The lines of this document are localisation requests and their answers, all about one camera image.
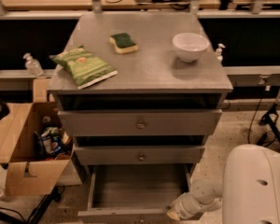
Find snack packets in box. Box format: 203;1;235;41
34;127;71;157

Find green chip bag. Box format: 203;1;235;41
50;46;118;90

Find grey drawer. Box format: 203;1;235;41
75;146;204;165
78;164;191;224
58;109;222;136

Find clear sanitizer bottle left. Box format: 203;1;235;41
23;53;44;77

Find green yellow sponge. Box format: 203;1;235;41
109;33;138;54

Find black tripod stand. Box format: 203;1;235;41
259;88;280;144

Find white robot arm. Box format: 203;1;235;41
167;145;280;224

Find grey middle drawer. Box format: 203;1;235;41
75;146;204;165

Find grey drawer cabinet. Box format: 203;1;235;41
48;12;233;185

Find black floor cable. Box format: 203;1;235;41
247;87;280;147

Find white pump bottle right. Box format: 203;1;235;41
215;43;225;62

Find grey bottom drawer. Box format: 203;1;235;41
78;164;191;224

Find grey top drawer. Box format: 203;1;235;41
58;109;222;136

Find white bowl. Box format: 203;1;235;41
172;33;209;63

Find open cardboard box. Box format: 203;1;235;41
0;78;85;197

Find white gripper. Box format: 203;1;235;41
166;192;201;221

